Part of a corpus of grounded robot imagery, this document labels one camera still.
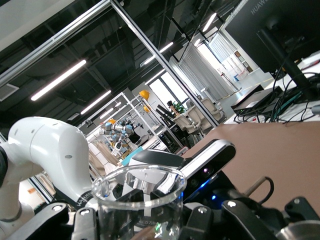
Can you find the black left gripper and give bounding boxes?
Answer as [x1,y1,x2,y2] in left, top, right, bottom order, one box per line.
[183,173,241,211]

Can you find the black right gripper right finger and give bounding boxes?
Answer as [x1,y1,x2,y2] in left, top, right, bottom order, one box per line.
[178,197,320,240]

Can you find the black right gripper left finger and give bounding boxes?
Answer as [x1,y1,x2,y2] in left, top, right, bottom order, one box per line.
[7,202,99,240]

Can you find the small clear glass beaker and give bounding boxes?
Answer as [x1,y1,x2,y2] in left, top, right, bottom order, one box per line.
[91,164,188,240]

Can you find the steel double-ended jigger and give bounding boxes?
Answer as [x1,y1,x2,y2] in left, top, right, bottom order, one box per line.
[274,219,320,240]

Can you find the brown table cover mat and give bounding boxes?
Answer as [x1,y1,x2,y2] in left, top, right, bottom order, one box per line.
[181,117,320,216]

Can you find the white office chair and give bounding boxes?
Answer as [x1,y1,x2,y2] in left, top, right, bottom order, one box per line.
[172,109,203,136]
[199,96,226,121]

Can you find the green potted plant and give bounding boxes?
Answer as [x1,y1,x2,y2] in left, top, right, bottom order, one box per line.
[172,100,186,114]

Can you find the flat black electronics box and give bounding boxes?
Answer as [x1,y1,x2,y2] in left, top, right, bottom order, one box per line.
[230,84,284,116]

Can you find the white metal shelving rack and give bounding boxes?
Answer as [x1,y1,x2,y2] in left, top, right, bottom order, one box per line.
[77,91,176,157]

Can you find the grey vertical window blinds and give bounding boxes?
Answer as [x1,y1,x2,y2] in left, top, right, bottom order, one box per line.
[178,41,241,101]

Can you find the long ceiling light tube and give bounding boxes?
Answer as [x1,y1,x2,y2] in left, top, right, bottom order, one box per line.
[143,41,175,66]
[201,12,218,33]
[30,59,87,102]
[79,89,112,116]

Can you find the ceiling air vent grille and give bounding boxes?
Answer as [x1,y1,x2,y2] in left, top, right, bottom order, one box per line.
[0,83,20,102]

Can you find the black computer monitor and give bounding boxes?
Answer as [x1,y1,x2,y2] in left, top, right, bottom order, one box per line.
[224,0,320,94]

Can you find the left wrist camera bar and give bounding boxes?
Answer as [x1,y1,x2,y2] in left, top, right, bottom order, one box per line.
[179,139,237,187]

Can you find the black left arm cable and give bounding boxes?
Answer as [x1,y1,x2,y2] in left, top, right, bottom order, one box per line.
[243,176,275,205]

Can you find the tangled black desk cables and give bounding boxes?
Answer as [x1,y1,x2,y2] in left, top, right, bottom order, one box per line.
[234,71,320,124]

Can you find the aluminium cell frame post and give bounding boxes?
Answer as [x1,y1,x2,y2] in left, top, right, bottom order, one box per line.
[109,0,221,129]

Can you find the aluminium cell frame beam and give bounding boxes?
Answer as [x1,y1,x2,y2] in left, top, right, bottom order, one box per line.
[0,0,111,87]

